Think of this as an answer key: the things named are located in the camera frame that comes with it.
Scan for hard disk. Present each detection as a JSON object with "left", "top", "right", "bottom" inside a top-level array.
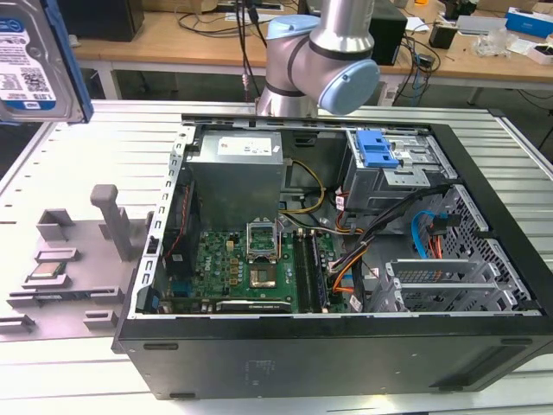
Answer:
[{"left": 0, "top": 0, "right": 94, "bottom": 125}]

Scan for metal disk bay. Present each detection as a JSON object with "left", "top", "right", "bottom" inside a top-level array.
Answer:
[{"left": 370, "top": 258, "right": 533, "bottom": 313}]

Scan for metal socket cover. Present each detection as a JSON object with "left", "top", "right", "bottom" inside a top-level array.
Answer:
[{"left": 245, "top": 220, "right": 283, "bottom": 265}]

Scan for grey power supply unit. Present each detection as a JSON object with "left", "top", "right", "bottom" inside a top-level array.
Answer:
[{"left": 182, "top": 131, "right": 287, "bottom": 218}]

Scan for black RAM slot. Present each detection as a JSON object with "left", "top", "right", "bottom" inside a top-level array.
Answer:
[
  {"left": 294, "top": 230, "right": 313, "bottom": 313},
  {"left": 307, "top": 230, "right": 333, "bottom": 313}
]

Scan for CPU socket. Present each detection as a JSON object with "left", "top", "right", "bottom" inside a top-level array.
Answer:
[{"left": 248, "top": 263, "right": 278, "bottom": 291}]

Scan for green motherboard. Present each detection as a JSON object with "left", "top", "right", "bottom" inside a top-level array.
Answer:
[{"left": 163, "top": 227, "right": 352, "bottom": 315}]

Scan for black graphics card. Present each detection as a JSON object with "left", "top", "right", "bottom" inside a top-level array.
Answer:
[{"left": 214, "top": 298, "right": 294, "bottom": 314}]

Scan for black case fan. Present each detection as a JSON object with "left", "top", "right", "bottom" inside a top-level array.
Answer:
[{"left": 162, "top": 178, "right": 200, "bottom": 278}]

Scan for metal drive cage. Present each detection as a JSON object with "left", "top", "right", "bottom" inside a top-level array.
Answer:
[{"left": 340, "top": 128, "right": 460, "bottom": 218}]

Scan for blue drive latch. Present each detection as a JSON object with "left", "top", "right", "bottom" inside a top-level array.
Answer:
[{"left": 355, "top": 129, "right": 401, "bottom": 170}]

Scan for black open PC case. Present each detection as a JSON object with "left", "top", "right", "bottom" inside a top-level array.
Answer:
[{"left": 111, "top": 112, "right": 553, "bottom": 401}]

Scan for wooden desk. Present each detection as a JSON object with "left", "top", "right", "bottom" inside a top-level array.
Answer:
[{"left": 71, "top": 7, "right": 553, "bottom": 90}]

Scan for grey parts rack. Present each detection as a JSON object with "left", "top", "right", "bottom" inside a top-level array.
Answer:
[{"left": 0, "top": 184, "right": 153, "bottom": 343}]

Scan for black speaker box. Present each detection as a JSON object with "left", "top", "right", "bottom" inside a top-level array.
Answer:
[{"left": 369, "top": 7, "right": 410, "bottom": 67}]

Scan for RAM stick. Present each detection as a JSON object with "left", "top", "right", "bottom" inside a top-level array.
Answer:
[{"left": 33, "top": 293, "right": 92, "bottom": 303}]

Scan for silver CPU chip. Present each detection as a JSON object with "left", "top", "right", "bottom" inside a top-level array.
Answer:
[{"left": 32, "top": 261, "right": 67, "bottom": 279}]

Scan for small black box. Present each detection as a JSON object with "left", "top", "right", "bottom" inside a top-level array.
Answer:
[{"left": 429, "top": 22, "right": 455, "bottom": 49}]

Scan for large black box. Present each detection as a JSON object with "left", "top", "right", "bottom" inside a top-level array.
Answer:
[{"left": 64, "top": 0, "right": 146, "bottom": 43}]

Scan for clear plastic bag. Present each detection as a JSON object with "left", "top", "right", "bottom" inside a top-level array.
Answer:
[{"left": 474, "top": 30, "right": 520, "bottom": 56}]

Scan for silver flat box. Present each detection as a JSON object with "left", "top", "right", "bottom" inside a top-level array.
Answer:
[{"left": 454, "top": 14, "right": 507, "bottom": 36}]

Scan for blue cardboard box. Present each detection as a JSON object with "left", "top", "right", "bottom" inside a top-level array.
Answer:
[{"left": 504, "top": 6, "right": 553, "bottom": 35}]

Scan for yellow wire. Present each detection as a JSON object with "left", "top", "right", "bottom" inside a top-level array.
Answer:
[{"left": 277, "top": 159, "right": 327, "bottom": 214}]

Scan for orange flat wire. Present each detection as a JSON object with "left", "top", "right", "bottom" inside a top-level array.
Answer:
[{"left": 331, "top": 258, "right": 365, "bottom": 296}]

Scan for black cable bundle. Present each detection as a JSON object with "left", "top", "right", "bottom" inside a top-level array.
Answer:
[{"left": 327, "top": 182, "right": 460, "bottom": 278}]

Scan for blue wire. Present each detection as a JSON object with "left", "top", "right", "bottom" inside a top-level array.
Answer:
[{"left": 410, "top": 209, "right": 438, "bottom": 260}]

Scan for black hanging cables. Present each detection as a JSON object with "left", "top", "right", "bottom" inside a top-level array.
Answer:
[{"left": 232, "top": 0, "right": 271, "bottom": 104}]

